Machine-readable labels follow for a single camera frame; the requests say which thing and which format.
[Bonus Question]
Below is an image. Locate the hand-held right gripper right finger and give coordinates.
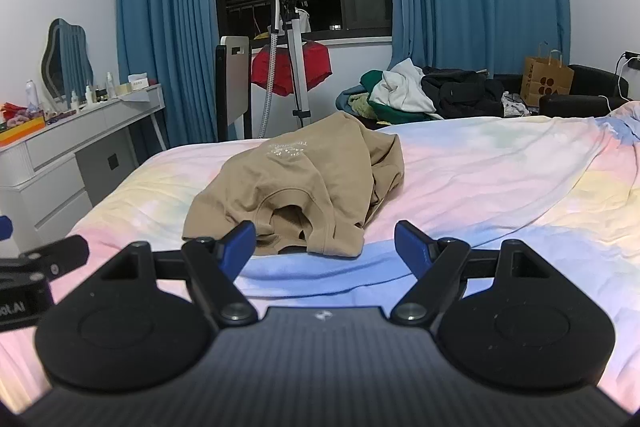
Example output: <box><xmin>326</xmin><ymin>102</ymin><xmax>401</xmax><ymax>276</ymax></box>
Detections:
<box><xmin>389</xmin><ymin>220</ymin><xmax>556</xmax><ymax>327</ymax></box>

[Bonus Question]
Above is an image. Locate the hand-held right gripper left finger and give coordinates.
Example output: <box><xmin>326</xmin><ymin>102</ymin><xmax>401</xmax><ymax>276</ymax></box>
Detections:
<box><xmin>95</xmin><ymin>221</ymin><xmax>260</xmax><ymax>327</ymax></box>

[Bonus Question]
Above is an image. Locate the tan t-shirt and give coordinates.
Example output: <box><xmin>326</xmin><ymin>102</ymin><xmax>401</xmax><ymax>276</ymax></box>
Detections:
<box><xmin>181</xmin><ymin>111</ymin><xmax>406</xmax><ymax>258</ymax></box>

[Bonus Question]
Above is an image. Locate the white dressing table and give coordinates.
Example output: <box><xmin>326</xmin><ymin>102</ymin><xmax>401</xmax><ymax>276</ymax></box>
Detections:
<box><xmin>0</xmin><ymin>83</ymin><xmax>168</xmax><ymax>253</ymax></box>

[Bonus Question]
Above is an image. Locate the orange box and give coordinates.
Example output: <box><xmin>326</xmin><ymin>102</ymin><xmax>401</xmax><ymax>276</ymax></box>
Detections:
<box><xmin>0</xmin><ymin>114</ymin><xmax>47</xmax><ymax>146</ymax></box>

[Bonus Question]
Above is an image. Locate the pastel tie-dye bed sheet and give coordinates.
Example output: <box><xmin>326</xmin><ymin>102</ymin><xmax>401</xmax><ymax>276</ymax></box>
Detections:
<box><xmin>0</xmin><ymin>99</ymin><xmax>640</xmax><ymax>408</ymax></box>

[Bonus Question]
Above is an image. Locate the yellow-green cloth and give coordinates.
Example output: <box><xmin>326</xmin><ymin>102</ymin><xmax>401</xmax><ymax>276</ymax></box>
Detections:
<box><xmin>336</xmin><ymin>88</ymin><xmax>383</xmax><ymax>118</ymax></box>

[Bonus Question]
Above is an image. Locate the white hoodie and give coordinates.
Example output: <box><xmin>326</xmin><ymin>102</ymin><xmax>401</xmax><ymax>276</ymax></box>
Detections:
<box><xmin>369</xmin><ymin>58</ymin><xmax>440</xmax><ymax>114</ymax></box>

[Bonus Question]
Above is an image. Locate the black jacket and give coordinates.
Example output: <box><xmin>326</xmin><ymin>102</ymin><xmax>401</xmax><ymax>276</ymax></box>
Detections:
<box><xmin>421</xmin><ymin>67</ymin><xmax>507</xmax><ymax>120</ymax></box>

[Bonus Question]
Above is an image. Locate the grey patterned cloth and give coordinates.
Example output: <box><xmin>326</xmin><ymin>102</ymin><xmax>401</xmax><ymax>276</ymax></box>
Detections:
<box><xmin>501</xmin><ymin>92</ymin><xmax>532</xmax><ymax>118</ymax></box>

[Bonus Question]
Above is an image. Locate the wavy mirror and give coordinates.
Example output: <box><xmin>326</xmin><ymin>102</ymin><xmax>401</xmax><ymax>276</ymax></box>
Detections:
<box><xmin>40</xmin><ymin>18</ymin><xmax>95</xmax><ymax>102</ymax></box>

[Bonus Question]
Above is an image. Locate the red garment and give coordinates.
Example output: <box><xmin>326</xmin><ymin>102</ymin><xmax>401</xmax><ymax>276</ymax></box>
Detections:
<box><xmin>251</xmin><ymin>39</ymin><xmax>333</xmax><ymax>96</ymax></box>

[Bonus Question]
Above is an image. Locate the brown paper bag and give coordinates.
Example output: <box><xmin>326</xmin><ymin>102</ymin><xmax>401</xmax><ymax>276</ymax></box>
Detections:
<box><xmin>520</xmin><ymin>42</ymin><xmax>575</xmax><ymax>108</ymax></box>

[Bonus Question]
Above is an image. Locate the black sofa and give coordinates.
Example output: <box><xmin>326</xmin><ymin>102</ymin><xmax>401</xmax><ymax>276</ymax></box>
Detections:
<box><xmin>492</xmin><ymin>64</ymin><xmax>632</xmax><ymax>118</ymax></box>

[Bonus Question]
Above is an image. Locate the garment steamer with hose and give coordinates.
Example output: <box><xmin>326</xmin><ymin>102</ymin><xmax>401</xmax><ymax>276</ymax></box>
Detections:
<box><xmin>257</xmin><ymin>0</ymin><xmax>315</xmax><ymax>138</ymax></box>

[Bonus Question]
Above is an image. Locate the white charger cable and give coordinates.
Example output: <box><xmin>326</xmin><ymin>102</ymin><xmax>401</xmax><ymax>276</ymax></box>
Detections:
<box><xmin>597</xmin><ymin>56</ymin><xmax>632</xmax><ymax>100</ymax></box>

